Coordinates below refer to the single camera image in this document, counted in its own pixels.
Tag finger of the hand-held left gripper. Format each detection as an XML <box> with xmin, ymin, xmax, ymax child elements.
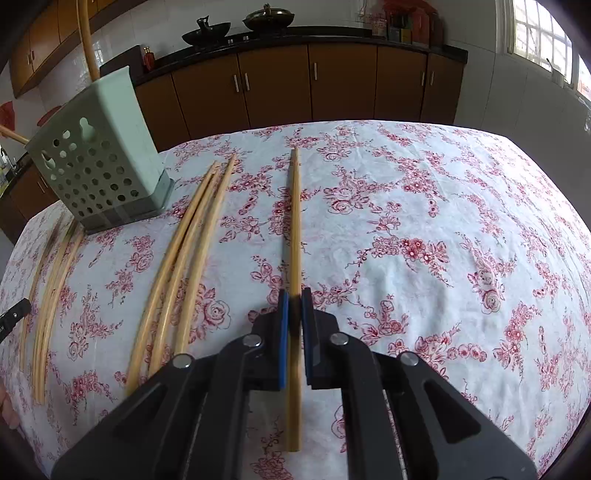
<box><xmin>0</xmin><ymin>298</ymin><xmax>32</xmax><ymax>343</ymax></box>

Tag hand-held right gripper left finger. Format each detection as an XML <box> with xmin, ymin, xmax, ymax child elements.
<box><xmin>51</xmin><ymin>290</ymin><xmax>291</xmax><ymax>480</ymax></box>

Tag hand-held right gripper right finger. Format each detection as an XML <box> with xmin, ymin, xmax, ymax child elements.
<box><xmin>300</xmin><ymin>286</ymin><xmax>539</xmax><ymax>480</ymax></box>

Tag wooden chopstick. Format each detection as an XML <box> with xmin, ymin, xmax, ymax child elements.
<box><xmin>31</xmin><ymin>226</ymin><xmax>77</xmax><ymax>404</ymax></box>
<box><xmin>76</xmin><ymin>0</ymin><xmax>101</xmax><ymax>80</ymax></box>
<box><xmin>0</xmin><ymin>124</ymin><xmax>29</xmax><ymax>145</ymax></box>
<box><xmin>174</xmin><ymin>154</ymin><xmax>238</xmax><ymax>358</ymax></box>
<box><xmin>148</xmin><ymin>159</ymin><xmax>229</xmax><ymax>377</ymax></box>
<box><xmin>37</xmin><ymin>231</ymin><xmax>86</xmax><ymax>404</ymax></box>
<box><xmin>284</xmin><ymin>147</ymin><xmax>303</xmax><ymax>452</ymax></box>
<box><xmin>18</xmin><ymin>231</ymin><xmax>61</xmax><ymax>370</ymax></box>
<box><xmin>126</xmin><ymin>161</ymin><xmax>221</xmax><ymax>398</ymax></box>

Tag green perforated utensil holder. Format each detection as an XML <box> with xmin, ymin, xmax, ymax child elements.
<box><xmin>25</xmin><ymin>65</ymin><xmax>175</xmax><ymax>234</ymax></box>

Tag person's left hand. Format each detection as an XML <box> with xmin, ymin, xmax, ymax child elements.
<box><xmin>0</xmin><ymin>385</ymin><xmax>20</xmax><ymax>431</ymax></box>

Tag floral tablecloth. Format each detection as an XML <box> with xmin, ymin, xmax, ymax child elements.
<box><xmin>0</xmin><ymin>120</ymin><xmax>591</xmax><ymax>480</ymax></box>

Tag wooden base cabinets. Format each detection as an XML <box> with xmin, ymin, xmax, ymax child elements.
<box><xmin>0</xmin><ymin>44</ymin><xmax>465</xmax><ymax>243</ymax></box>

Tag dark chopping board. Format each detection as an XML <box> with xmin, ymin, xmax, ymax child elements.
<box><xmin>99</xmin><ymin>45</ymin><xmax>144</xmax><ymax>88</ymax></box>

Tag black countertop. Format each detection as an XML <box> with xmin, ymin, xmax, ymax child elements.
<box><xmin>0</xmin><ymin>25</ymin><xmax>468</xmax><ymax>197</ymax></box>

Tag black wok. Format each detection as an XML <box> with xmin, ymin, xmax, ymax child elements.
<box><xmin>181</xmin><ymin>15</ymin><xmax>232</xmax><ymax>47</ymax></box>

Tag dark pot with lid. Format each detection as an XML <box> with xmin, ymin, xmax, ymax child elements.
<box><xmin>242</xmin><ymin>3</ymin><xmax>296</xmax><ymax>31</ymax></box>

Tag colourful box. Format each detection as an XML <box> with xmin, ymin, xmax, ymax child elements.
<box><xmin>388</xmin><ymin>14</ymin><xmax>413</xmax><ymax>44</ymax></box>

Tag window with cup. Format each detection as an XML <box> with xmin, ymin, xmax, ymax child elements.
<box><xmin>503</xmin><ymin>0</ymin><xmax>591</xmax><ymax>112</ymax></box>

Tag wooden wall cabinets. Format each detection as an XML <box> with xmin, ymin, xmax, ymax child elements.
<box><xmin>9</xmin><ymin>0</ymin><xmax>121</xmax><ymax>99</ymax></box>

